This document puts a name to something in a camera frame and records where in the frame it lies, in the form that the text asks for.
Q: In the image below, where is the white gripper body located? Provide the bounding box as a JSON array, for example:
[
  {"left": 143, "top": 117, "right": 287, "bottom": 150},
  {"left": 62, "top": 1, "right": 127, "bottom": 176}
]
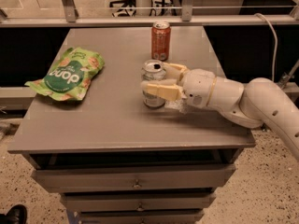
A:
[{"left": 181, "top": 69, "right": 216, "bottom": 108}]

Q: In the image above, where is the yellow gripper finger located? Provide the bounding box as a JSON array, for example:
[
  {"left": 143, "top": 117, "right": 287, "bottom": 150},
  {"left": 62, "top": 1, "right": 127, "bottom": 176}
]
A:
[
  {"left": 141, "top": 79, "right": 183, "bottom": 101},
  {"left": 164, "top": 63, "right": 190, "bottom": 82}
]

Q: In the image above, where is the white 7up can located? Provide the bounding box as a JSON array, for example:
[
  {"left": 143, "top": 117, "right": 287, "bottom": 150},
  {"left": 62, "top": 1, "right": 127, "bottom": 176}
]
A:
[{"left": 141, "top": 60, "right": 166, "bottom": 108}]

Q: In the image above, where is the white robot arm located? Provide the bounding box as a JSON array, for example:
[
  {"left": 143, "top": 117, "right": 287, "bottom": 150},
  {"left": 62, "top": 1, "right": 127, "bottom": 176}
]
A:
[{"left": 141, "top": 63, "right": 299, "bottom": 160}]

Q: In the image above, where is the orange soda can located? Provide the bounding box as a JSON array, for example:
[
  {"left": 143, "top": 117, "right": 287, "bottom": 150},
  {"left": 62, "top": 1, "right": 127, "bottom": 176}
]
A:
[{"left": 151, "top": 21, "right": 171, "bottom": 61}]

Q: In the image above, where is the black office chair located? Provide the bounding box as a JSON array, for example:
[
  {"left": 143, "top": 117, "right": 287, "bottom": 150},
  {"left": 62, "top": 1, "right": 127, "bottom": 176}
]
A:
[{"left": 109, "top": 0, "right": 136, "bottom": 17}]

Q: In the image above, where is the top grey drawer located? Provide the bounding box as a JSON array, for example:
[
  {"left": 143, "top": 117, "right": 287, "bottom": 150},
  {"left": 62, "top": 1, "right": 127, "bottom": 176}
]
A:
[{"left": 32, "top": 164, "right": 235, "bottom": 193}]

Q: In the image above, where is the grey drawer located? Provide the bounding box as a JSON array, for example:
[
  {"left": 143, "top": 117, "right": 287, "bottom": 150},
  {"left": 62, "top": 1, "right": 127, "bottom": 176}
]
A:
[
  {"left": 32, "top": 164, "right": 235, "bottom": 193},
  {"left": 61, "top": 192, "right": 216, "bottom": 212},
  {"left": 78, "top": 209, "right": 204, "bottom": 224}
]

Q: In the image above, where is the grey drawer cabinet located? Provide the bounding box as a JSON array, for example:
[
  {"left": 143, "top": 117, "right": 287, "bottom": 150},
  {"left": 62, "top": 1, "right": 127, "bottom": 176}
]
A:
[{"left": 7, "top": 26, "right": 257, "bottom": 224}]

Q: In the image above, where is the green snack bag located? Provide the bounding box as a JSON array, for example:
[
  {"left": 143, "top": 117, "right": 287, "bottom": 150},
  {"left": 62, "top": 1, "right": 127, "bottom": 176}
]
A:
[{"left": 25, "top": 48, "right": 105, "bottom": 102}]

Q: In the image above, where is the bottom grey drawer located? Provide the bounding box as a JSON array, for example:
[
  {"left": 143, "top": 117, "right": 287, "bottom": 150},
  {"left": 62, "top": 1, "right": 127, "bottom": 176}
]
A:
[{"left": 78, "top": 209, "right": 204, "bottom": 224}]

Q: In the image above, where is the middle grey drawer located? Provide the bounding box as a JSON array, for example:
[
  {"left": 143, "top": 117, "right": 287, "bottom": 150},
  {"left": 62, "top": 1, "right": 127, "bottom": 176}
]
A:
[{"left": 61, "top": 192, "right": 216, "bottom": 212}]

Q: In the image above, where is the black shoe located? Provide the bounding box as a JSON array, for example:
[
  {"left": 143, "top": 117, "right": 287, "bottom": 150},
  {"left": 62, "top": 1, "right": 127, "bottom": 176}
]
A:
[{"left": 0, "top": 204, "right": 27, "bottom": 224}]

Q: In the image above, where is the white cable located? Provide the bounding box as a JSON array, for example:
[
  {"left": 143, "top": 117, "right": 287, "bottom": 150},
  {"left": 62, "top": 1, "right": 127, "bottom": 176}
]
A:
[{"left": 253, "top": 12, "right": 278, "bottom": 83}]

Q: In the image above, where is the metal window rail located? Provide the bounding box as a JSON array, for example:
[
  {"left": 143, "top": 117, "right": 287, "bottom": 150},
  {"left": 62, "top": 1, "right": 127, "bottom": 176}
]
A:
[{"left": 0, "top": 14, "right": 299, "bottom": 28}]

